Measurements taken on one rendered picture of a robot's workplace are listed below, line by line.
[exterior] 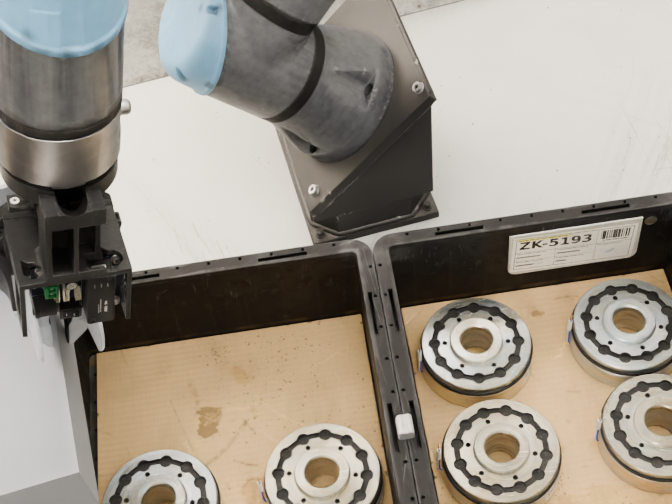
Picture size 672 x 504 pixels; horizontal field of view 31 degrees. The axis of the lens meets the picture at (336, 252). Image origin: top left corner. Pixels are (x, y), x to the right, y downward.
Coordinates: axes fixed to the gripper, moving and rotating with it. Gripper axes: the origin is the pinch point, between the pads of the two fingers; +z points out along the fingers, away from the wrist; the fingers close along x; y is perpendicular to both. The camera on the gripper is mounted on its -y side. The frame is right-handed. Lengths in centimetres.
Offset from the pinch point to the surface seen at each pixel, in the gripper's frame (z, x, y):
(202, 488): 20.5, 11.1, 4.9
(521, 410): 13.4, 38.9, 8.2
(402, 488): 10.0, 24.1, 14.5
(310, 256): 9.9, 24.7, -10.1
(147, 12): 100, 48, -157
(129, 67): 102, 41, -142
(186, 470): 20.7, 10.3, 2.7
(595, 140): 23, 70, -30
